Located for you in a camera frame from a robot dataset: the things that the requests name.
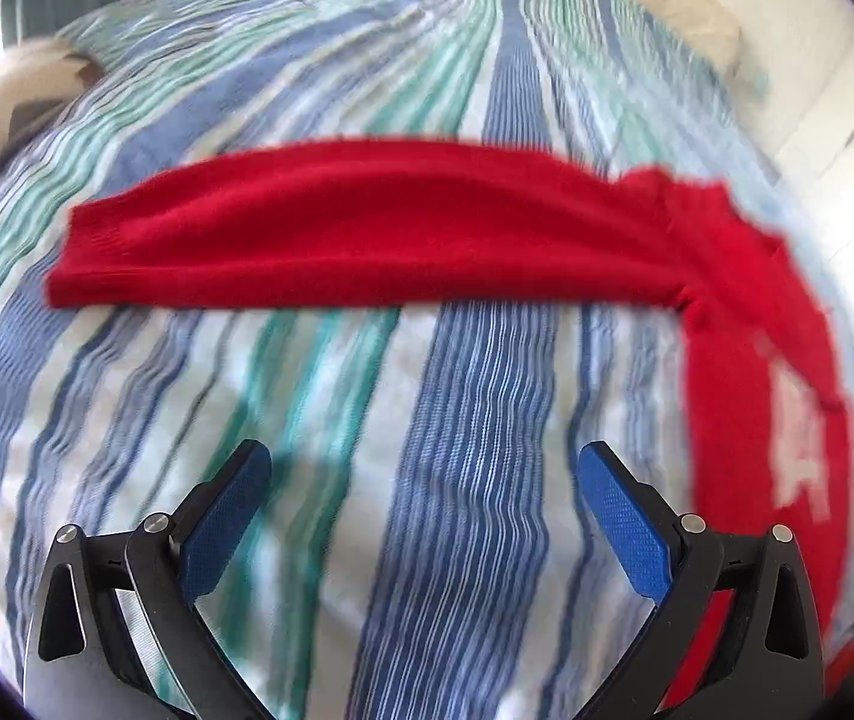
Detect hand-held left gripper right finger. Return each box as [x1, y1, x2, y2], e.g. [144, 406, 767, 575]
[577, 442, 825, 720]

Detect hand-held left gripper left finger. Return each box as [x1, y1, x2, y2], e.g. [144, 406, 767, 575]
[24, 439, 273, 720]

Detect red sweater with white rabbit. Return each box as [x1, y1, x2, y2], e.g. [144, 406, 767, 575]
[44, 136, 852, 713]

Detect striped bed cover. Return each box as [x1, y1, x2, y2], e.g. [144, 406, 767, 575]
[0, 0, 854, 720]

